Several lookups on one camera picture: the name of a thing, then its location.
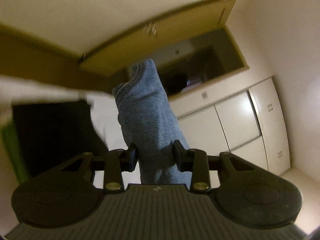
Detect blue denim jeans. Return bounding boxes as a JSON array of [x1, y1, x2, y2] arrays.
[[113, 59, 191, 187]]

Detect white wardrobe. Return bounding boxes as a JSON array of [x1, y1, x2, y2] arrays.
[[178, 78, 291, 175]]

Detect folded green garment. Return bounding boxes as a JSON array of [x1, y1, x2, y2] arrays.
[[1, 121, 29, 184]]

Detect folded white garment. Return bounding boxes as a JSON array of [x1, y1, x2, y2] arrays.
[[75, 92, 141, 185]]

